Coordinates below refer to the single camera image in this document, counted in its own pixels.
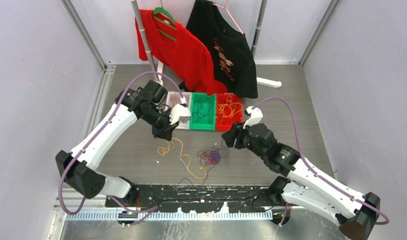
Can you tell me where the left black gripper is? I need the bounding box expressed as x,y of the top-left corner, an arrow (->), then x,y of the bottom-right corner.
141,106 -> 180,141

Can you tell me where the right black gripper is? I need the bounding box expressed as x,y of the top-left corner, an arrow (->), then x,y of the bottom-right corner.
221,119 -> 267,160

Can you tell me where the yellow cable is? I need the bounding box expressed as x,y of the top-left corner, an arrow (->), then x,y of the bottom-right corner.
157,137 -> 208,181
217,95 -> 243,125

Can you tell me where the coloured cable pile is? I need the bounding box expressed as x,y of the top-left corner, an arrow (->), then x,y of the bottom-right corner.
196,138 -> 231,167

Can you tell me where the red cable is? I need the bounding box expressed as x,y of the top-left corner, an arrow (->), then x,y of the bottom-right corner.
169,93 -> 191,110

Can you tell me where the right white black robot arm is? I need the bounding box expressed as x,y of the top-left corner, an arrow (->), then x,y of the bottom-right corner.
221,122 -> 380,240

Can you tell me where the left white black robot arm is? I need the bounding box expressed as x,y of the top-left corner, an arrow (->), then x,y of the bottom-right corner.
55,80 -> 179,207

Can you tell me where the red plastic bin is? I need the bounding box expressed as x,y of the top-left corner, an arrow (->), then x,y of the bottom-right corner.
215,93 -> 243,131

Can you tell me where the white plastic bin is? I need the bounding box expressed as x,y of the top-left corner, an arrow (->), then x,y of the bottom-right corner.
165,91 -> 192,130

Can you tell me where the green plastic bin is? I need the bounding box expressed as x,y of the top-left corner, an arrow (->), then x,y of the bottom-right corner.
190,92 -> 217,131

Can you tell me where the metal clothes rack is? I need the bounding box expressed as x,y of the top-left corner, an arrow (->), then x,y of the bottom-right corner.
130,0 -> 282,88

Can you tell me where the black printed t-shirt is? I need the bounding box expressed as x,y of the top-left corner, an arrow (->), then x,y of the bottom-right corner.
186,0 -> 258,99

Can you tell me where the red t-shirt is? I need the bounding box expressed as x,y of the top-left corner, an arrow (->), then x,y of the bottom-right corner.
140,9 -> 228,96

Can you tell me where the green clothes hanger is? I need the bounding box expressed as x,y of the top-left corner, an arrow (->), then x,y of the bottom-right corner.
152,6 -> 176,42

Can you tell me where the pink clothes hanger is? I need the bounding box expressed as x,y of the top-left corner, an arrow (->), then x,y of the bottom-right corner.
212,0 -> 244,35

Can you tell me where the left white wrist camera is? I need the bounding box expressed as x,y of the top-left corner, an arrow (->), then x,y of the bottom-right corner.
169,103 -> 192,125

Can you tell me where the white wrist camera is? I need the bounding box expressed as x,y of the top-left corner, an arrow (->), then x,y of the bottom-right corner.
243,106 -> 264,128
169,103 -> 192,125

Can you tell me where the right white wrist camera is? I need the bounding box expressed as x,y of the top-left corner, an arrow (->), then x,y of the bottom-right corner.
243,106 -> 264,128

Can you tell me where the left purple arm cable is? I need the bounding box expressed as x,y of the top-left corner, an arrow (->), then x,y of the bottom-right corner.
58,71 -> 188,228

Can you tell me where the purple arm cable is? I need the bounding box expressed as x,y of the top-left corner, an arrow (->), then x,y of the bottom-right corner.
58,71 -> 188,228
251,96 -> 391,228

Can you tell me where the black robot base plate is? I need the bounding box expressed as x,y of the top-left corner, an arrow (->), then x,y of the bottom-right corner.
123,184 -> 286,214

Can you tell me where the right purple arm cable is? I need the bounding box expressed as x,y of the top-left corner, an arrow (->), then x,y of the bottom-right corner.
251,96 -> 391,228

